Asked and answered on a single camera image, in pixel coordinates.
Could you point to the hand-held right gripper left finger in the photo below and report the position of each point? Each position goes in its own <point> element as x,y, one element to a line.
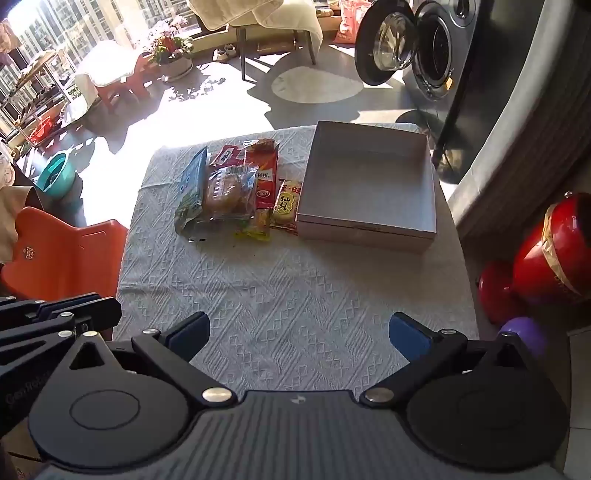
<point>191,334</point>

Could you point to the red chicken leg pouch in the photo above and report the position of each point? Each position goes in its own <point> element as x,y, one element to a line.
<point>226,157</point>

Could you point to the pair of slippers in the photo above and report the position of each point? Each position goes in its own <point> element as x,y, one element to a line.
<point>225,52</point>

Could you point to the blue seaweed snack packet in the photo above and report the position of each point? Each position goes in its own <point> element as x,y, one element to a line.
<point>191,184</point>

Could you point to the purple ball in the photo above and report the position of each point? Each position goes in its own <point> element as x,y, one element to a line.
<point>524,334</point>

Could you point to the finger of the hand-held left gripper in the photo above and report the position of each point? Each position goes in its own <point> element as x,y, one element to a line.
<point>32,339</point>
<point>69,308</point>

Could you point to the orange plastic chair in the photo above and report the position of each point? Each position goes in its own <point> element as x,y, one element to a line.
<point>60,249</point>

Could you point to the teal plastic basin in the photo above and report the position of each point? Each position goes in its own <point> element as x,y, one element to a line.
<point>57,173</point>

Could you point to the small red snack sachet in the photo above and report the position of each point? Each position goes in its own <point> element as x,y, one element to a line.
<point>263,144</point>

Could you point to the red yellow ball biscuit packet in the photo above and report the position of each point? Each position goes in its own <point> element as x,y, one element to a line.
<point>254,226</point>

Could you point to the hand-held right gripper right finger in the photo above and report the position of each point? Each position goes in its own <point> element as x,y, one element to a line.
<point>408,334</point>

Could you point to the white cushion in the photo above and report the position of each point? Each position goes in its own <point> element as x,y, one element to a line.
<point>108,62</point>

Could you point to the long red spicy strip packet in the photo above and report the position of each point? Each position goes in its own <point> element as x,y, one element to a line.
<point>265,170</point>

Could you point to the white textured tablecloth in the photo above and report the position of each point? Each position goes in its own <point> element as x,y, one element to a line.
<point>277,295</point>

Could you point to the chair with beige blanket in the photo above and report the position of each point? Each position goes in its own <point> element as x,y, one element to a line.
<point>268,23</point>

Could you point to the metal shelf rack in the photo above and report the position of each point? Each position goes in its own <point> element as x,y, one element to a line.
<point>37,87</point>

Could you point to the red printed sack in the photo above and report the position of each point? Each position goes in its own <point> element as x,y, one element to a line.
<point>351,21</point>

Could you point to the beige cloth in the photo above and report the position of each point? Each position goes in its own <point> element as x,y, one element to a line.
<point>14,217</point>

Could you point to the yellow rice cracker packet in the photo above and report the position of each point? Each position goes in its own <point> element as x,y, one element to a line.
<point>286,207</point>

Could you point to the clear bun packet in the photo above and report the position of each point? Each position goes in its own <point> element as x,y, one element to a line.
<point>228,191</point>

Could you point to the round white rug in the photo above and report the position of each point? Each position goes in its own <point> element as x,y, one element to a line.
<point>318,83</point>

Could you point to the pale pink cardboard box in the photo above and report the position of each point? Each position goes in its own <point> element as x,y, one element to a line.
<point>369,184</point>

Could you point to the red basket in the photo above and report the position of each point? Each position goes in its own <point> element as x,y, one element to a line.
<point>44,129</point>

